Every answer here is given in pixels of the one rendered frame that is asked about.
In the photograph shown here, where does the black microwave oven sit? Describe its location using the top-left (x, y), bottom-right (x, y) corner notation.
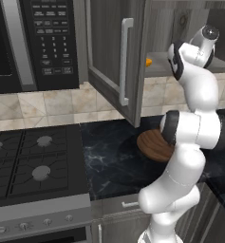
top-left (0, 0), bottom-right (80, 95)

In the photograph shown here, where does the silver cupboard door handle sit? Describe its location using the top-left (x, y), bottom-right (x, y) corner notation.
top-left (97, 224), bottom-right (103, 243)

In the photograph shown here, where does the silver cabinet door handle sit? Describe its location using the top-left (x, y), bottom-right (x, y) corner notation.
top-left (118, 17), bottom-right (135, 107)

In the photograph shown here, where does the grey microwave door handle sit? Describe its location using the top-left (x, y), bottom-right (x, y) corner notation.
top-left (0, 0), bottom-right (38, 92)

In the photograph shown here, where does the silver drawer handle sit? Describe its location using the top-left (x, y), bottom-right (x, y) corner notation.
top-left (122, 200), bottom-right (141, 209)

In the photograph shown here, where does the silver oven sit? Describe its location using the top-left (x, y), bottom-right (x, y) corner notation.
top-left (0, 193), bottom-right (93, 243)

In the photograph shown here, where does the grey wooden cabinet door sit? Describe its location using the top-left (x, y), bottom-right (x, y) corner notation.
top-left (84, 0), bottom-right (147, 128)

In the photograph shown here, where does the black gas hob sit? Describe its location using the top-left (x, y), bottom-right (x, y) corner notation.
top-left (0, 123), bottom-right (91, 209)

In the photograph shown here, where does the grey wooden wall cabinet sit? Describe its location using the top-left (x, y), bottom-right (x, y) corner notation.
top-left (73, 0), bottom-right (225, 84)

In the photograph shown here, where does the grey drawer front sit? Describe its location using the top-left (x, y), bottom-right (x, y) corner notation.
top-left (90, 193), bottom-right (142, 220)

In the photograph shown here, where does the grey base cupboard door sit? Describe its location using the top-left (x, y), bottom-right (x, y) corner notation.
top-left (91, 210), bottom-right (152, 243)

